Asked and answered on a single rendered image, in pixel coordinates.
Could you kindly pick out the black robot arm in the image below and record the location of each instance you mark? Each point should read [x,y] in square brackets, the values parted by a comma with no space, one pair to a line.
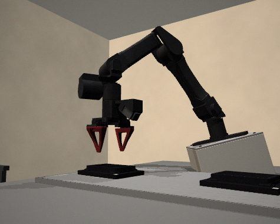
[169,54]

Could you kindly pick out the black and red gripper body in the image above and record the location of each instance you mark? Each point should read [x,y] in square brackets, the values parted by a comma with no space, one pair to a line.
[105,121]

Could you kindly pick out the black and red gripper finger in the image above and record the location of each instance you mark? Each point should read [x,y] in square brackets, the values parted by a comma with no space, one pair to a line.
[102,133]
[129,132]

